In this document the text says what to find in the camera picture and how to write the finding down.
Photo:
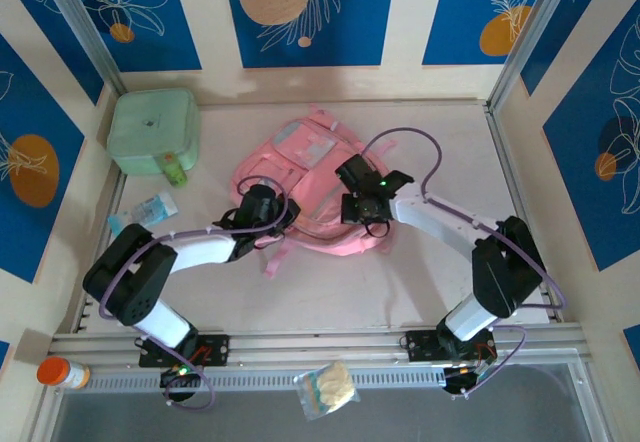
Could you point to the pink backpack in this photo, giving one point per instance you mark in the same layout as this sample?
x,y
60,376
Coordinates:
x,y
310,197

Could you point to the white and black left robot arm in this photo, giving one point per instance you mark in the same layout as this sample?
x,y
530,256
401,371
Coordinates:
x,y
200,252

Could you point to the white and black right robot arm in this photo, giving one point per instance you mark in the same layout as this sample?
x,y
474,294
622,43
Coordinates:
x,y
440,212

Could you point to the blue tissue pack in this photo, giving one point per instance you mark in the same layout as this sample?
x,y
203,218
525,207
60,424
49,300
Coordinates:
x,y
150,209

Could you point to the mint green lunch bag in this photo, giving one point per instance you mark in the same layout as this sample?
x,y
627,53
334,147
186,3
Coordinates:
x,y
150,127

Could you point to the plastic bag of snacks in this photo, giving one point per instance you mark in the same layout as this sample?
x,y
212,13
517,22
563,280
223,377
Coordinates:
x,y
325,387

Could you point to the small green bottle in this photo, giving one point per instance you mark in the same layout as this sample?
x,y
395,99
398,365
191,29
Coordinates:
x,y
175,172

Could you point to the orange-capped white bottle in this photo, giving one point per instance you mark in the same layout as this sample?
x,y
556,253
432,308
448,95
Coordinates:
x,y
52,371

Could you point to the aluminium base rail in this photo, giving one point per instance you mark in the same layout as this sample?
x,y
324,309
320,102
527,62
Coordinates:
x,y
300,344

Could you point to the aluminium side rail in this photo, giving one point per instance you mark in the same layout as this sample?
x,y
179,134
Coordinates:
x,y
111,197
505,162

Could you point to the aluminium frame post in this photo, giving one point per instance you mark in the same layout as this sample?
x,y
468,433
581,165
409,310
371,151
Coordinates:
x,y
530,27
80,22

